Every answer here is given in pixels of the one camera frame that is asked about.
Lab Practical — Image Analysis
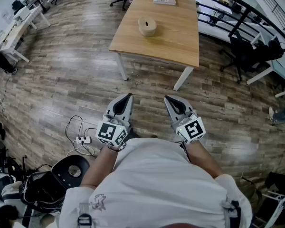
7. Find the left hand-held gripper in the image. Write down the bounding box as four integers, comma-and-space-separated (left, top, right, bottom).
95, 93, 134, 152

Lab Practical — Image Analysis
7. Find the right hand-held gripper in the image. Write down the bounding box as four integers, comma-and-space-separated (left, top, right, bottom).
163, 95, 206, 145

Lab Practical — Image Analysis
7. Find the beige woven rope basket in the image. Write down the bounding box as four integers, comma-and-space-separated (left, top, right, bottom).
137, 16, 158, 38

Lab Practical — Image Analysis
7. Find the person's right forearm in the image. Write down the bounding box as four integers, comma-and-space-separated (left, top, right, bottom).
187, 139, 223, 178

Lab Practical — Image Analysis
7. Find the person's left forearm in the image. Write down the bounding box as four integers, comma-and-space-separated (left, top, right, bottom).
80, 145, 121, 189

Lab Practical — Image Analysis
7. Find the white box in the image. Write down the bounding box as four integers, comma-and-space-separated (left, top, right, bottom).
13, 5, 31, 21

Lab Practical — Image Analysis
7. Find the wooden table with white legs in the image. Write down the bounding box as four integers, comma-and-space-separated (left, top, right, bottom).
108, 0, 200, 92

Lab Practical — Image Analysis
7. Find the person's white t-shirt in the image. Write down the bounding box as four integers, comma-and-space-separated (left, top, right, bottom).
59, 137, 253, 228

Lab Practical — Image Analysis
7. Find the black plastic chair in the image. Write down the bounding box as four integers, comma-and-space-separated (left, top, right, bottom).
51, 154, 90, 190

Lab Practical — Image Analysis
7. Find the white desk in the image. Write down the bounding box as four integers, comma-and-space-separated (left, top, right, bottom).
0, 5, 51, 64
246, 36, 285, 98

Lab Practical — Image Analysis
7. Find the black metal railing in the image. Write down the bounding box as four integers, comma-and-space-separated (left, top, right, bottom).
160, 0, 285, 51

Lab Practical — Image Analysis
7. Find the black equipment bag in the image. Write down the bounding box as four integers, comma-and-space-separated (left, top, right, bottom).
19, 171, 66, 213

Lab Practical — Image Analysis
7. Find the white book on table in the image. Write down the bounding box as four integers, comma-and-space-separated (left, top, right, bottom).
153, 0, 177, 7

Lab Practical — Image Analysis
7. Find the thin wrist bracelet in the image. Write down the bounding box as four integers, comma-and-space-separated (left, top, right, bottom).
107, 144, 126, 152

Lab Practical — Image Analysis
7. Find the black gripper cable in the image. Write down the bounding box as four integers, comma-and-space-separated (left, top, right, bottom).
179, 141, 192, 163

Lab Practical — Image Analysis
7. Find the white power strip with cables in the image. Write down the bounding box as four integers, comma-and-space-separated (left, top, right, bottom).
65, 114, 97, 157

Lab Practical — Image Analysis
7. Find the grey harness buckle strap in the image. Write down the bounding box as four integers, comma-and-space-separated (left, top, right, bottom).
77, 202, 95, 228

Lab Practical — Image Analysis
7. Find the black shoulder strap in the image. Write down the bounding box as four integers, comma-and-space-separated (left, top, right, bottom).
222, 198, 243, 228

